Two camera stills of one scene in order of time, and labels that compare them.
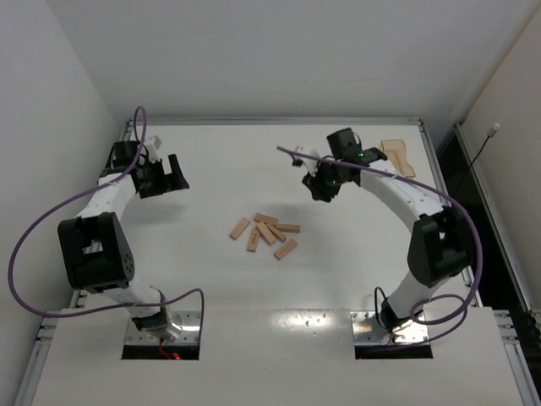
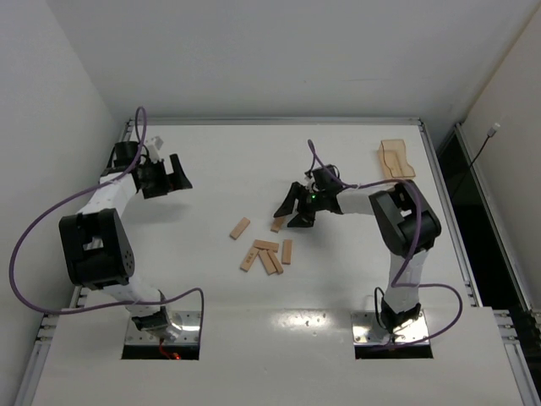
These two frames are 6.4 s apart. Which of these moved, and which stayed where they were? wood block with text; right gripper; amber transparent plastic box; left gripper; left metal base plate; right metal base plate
Moved: wood block with text; right gripper
Stayed: amber transparent plastic box; left gripper; right metal base plate; left metal base plate
